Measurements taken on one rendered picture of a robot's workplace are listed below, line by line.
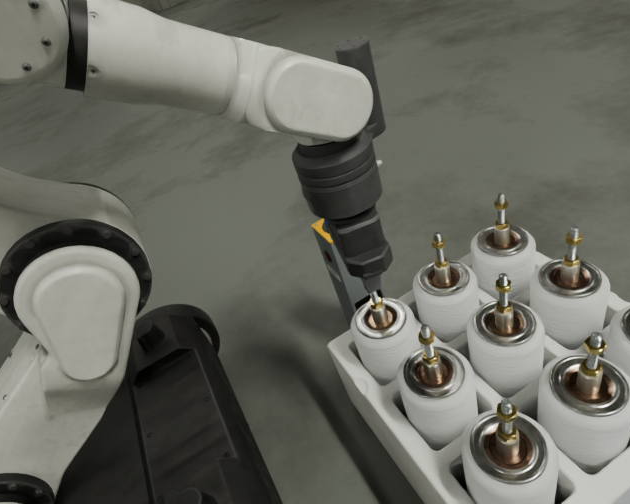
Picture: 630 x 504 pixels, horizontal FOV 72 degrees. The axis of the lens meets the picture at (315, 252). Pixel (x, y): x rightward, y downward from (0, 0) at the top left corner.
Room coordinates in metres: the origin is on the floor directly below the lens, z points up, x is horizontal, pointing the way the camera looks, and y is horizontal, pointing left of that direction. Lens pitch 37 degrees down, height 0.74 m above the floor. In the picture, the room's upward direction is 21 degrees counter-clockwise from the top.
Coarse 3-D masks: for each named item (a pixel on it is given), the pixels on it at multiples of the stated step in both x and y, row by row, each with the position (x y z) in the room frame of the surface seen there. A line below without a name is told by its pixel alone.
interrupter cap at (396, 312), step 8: (368, 304) 0.46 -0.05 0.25; (392, 304) 0.44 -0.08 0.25; (400, 304) 0.44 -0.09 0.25; (360, 312) 0.45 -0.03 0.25; (368, 312) 0.45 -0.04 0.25; (392, 312) 0.43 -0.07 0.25; (400, 312) 0.42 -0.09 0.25; (360, 320) 0.44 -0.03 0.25; (368, 320) 0.43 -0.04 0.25; (392, 320) 0.42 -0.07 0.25; (400, 320) 0.41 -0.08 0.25; (360, 328) 0.42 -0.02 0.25; (368, 328) 0.42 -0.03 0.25; (376, 328) 0.41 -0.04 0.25; (384, 328) 0.41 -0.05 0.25; (392, 328) 0.40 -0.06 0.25; (400, 328) 0.40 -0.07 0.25; (368, 336) 0.40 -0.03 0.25; (376, 336) 0.40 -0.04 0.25; (384, 336) 0.39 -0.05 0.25
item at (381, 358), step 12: (396, 300) 0.45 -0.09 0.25; (408, 312) 0.42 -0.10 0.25; (408, 324) 0.40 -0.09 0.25; (360, 336) 0.41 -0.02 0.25; (396, 336) 0.39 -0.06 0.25; (408, 336) 0.39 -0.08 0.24; (360, 348) 0.41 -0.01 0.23; (372, 348) 0.39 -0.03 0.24; (384, 348) 0.38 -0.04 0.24; (396, 348) 0.38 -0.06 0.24; (408, 348) 0.39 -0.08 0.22; (372, 360) 0.40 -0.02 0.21; (384, 360) 0.38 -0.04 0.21; (396, 360) 0.38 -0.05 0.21; (372, 372) 0.40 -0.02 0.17; (384, 372) 0.39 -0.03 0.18; (396, 372) 0.38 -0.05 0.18; (384, 384) 0.39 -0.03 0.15
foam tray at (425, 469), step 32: (544, 256) 0.49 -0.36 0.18; (416, 320) 0.46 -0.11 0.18; (608, 320) 0.36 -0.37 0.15; (352, 352) 0.45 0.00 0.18; (544, 352) 0.34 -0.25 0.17; (576, 352) 0.31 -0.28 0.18; (352, 384) 0.41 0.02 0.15; (480, 384) 0.32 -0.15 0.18; (384, 416) 0.32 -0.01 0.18; (416, 448) 0.27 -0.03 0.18; (448, 448) 0.25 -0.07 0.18; (416, 480) 0.27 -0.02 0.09; (448, 480) 0.22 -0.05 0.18; (576, 480) 0.17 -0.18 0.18; (608, 480) 0.16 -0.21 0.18
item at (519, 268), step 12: (480, 252) 0.48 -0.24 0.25; (528, 252) 0.45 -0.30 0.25; (480, 264) 0.48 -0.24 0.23; (492, 264) 0.46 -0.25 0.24; (504, 264) 0.45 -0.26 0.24; (516, 264) 0.44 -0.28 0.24; (528, 264) 0.45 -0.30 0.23; (480, 276) 0.48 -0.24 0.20; (492, 276) 0.46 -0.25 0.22; (516, 276) 0.44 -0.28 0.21; (528, 276) 0.44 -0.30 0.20; (480, 288) 0.48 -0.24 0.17; (492, 288) 0.46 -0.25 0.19; (516, 288) 0.44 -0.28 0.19
